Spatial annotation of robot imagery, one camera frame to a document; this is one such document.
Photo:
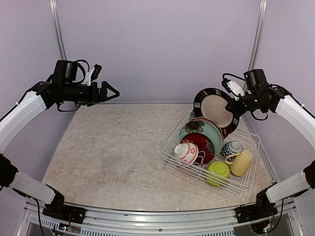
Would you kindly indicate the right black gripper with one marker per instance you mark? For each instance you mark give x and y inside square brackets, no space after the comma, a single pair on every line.
[233,107]

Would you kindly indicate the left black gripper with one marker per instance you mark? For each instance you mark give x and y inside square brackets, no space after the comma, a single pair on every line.
[96,96]

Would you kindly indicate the black rimmed beige plate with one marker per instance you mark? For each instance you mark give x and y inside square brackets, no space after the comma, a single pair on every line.
[211,103]

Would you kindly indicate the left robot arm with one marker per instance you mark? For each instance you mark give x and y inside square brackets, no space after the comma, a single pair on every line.
[34,102]

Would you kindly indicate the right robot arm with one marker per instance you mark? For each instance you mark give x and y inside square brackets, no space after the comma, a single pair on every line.
[267,97]

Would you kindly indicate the pink scalloped plate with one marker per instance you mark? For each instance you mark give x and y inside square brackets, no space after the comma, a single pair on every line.
[208,128]

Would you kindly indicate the light teal floral plate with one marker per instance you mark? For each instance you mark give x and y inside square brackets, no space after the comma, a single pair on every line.
[186,130]

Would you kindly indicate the blue white patterned cup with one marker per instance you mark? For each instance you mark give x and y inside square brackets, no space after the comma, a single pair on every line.
[230,148]

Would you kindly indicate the red floral bowl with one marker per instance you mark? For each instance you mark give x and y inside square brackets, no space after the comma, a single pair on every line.
[204,144]

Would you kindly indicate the yellow mug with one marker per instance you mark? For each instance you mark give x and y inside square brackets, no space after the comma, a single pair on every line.
[239,162]

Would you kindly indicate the white red patterned bowl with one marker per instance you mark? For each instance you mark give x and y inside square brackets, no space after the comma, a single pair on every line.
[186,153]

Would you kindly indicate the lime green bowl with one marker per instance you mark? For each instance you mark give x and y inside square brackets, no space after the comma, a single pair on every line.
[217,173]

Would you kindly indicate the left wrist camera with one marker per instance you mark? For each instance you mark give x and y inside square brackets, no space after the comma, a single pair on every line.
[92,75]

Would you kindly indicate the white wire dish rack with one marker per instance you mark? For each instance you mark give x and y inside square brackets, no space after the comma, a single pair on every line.
[235,184]

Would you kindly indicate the left aluminium corner post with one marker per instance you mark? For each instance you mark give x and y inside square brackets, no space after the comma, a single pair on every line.
[58,29]

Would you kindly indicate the aluminium corner post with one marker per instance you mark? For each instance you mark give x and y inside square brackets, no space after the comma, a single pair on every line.
[258,34]
[58,29]

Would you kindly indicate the right aluminium corner post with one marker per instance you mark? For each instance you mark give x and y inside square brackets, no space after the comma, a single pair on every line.
[258,34]

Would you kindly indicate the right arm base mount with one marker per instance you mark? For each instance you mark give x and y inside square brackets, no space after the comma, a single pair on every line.
[254,212]

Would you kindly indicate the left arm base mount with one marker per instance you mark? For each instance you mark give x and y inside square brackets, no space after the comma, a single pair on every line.
[70,214]

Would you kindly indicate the aluminium front rail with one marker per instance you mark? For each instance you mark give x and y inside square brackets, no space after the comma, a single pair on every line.
[99,221]

